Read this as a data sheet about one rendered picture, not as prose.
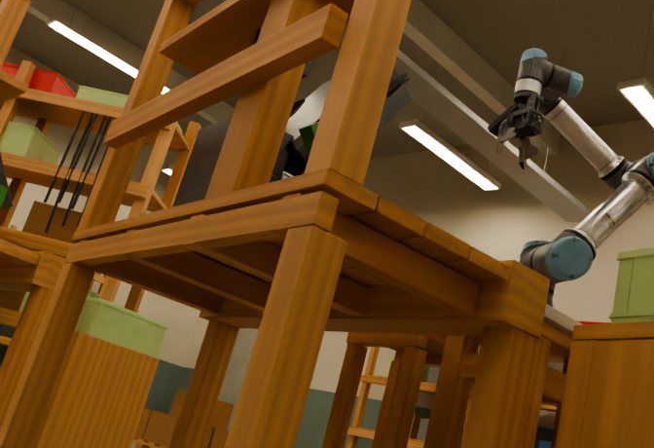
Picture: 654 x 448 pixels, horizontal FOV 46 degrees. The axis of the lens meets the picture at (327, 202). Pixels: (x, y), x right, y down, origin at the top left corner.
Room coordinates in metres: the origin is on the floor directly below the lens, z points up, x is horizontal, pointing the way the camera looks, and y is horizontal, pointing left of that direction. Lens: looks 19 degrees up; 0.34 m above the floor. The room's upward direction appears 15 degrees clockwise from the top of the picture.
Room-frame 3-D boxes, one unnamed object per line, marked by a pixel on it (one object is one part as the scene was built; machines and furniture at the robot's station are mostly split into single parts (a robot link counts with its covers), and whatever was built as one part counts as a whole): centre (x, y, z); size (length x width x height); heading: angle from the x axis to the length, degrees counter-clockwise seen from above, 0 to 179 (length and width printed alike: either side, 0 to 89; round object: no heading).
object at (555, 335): (2.18, -0.66, 0.83); 0.32 x 0.32 x 0.04; 36
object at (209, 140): (2.22, 0.30, 1.07); 0.30 x 0.18 x 0.34; 33
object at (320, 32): (2.00, 0.44, 1.23); 1.30 x 0.05 x 0.09; 33
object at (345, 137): (2.04, 0.38, 1.36); 1.49 x 0.09 x 0.97; 33
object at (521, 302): (2.35, -0.11, 0.82); 1.50 x 0.14 x 0.15; 33
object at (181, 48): (2.06, 0.35, 1.52); 0.90 x 0.25 x 0.04; 33
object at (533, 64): (1.99, -0.49, 1.59); 0.09 x 0.08 x 0.11; 99
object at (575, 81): (2.02, -0.58, 1.59); 0.11 x 0.11 x 0.08; 9
